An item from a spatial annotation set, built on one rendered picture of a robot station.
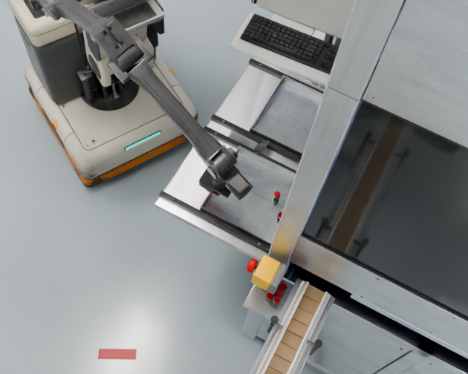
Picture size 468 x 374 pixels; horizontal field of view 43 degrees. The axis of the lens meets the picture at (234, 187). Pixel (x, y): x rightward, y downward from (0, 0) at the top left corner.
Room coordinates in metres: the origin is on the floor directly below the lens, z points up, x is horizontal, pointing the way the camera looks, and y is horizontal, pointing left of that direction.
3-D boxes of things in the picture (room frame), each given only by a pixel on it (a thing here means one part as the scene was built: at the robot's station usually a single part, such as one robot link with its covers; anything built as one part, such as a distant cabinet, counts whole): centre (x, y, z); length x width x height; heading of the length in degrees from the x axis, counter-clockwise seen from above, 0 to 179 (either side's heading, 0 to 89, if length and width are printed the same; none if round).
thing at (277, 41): (1.58, -0.15, 0.82); 0.40 x 0.14 x 0.02; 73
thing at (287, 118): (1.16, -0.23, 0.90); 0.34 x 0.26 x 0.04; 70
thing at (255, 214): (0.84, -0.11, 0.90); 0.34 x 0.26 x 0.04; 70
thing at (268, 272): (0.57, -0.13, 1.00); 0.08 x 0.07 x 0.07; 70
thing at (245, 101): (1.03, -0.10, 0.87); 0.70 x 0.48 x 0.02; 160
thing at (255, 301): (0.54, -0.17, 0.87); 0.14 x 0.13 x 0.02; 70
